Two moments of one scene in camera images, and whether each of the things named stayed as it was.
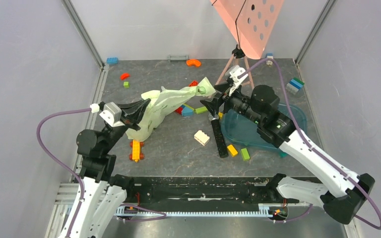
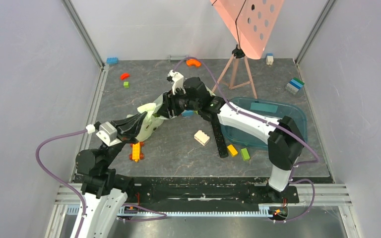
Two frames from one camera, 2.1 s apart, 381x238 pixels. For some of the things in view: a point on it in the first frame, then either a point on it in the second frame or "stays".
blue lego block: [187, 111] stays
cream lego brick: [202, 138] stays
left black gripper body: [122, 119] → [133, 140]
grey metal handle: [177, 58] stays
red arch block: [124, 75] stays
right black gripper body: [219, 103] → [169, 104]
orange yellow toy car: [136, 154] stays
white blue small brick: [269, 55] stays
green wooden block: [245, 154] stays
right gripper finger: [213, 104] → [166, 110]
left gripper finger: [137, 107] → [130, 123]
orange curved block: [191, 61] stays
